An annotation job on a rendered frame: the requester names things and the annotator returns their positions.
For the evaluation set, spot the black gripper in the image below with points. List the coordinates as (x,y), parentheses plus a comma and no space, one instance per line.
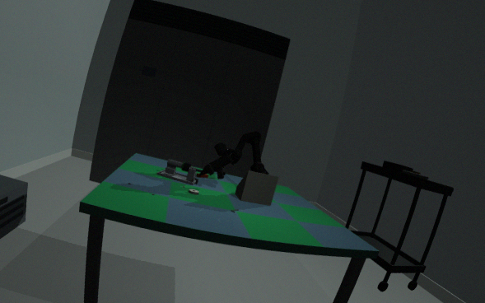
(210,169)

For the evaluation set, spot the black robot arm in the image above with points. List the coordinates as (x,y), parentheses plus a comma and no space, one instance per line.
(254,139)

